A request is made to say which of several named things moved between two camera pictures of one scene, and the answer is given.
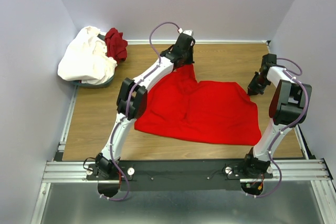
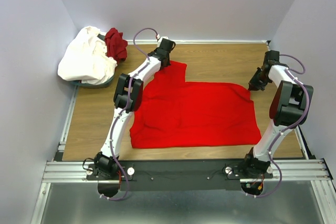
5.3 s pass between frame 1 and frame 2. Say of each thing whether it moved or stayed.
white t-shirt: stayed
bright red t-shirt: moved
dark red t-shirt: stayed
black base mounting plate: stayed
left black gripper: moved
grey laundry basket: stayed
